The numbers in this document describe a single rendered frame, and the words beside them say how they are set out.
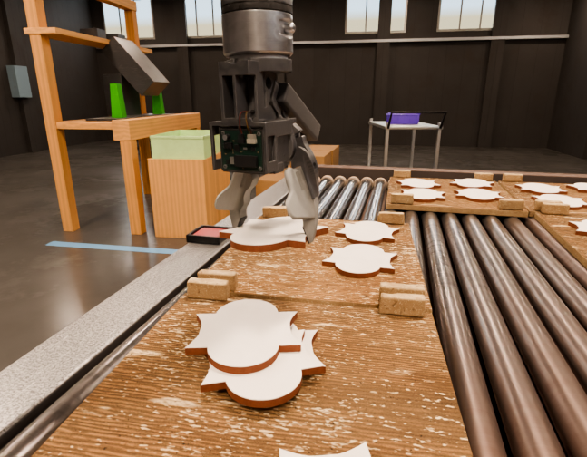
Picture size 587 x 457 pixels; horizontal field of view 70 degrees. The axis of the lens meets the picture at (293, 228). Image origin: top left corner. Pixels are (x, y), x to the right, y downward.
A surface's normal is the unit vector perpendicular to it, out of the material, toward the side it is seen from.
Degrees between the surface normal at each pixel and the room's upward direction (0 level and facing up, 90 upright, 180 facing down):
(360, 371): 0
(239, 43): 91
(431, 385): 0
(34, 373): 0
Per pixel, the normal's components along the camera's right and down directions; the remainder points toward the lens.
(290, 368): 0.00, -0.95
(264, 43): 0.28, 0.29
